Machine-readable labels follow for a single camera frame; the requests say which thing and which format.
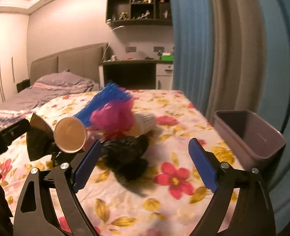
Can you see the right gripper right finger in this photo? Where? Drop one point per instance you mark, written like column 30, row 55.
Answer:
column 253, row 213

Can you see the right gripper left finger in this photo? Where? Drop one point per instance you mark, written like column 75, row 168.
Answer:
column 35, row 214

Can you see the dark brown paper wrapper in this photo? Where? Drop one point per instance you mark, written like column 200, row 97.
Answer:
column 39, row 138

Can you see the brown paper cup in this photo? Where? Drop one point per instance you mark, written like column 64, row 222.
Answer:
column 70, row 135

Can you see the black plastic bag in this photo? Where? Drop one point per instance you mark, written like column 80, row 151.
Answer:
column 124, row 156

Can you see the white grid paper cup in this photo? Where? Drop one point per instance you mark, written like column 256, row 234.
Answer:
column 144, row 122

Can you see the blue foam net sleeve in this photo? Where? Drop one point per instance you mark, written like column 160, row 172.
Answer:
column 111, row 92

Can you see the purple plastic trash bin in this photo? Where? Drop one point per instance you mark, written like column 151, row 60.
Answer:
column 254, row 141

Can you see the floral bed sheet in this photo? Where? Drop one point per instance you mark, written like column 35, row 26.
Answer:
column 168, row 199

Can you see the grey upholstered headboard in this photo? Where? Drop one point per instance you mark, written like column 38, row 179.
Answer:
column 82, row 61

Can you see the white drawer cabinet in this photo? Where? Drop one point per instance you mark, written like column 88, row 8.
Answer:
column 164, row 76

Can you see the blue and grey curtain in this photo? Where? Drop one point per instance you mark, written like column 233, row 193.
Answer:
column 235, row 55

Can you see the dark wooden desk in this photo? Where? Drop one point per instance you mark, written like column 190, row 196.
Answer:
column 130, row 74

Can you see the green box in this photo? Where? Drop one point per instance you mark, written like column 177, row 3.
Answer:
column 167, row 57

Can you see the white wardrobe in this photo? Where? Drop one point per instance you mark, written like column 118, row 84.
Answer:
column 13, row 53

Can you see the dark wall shelf unit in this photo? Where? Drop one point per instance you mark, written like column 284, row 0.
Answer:
column 138, row 12

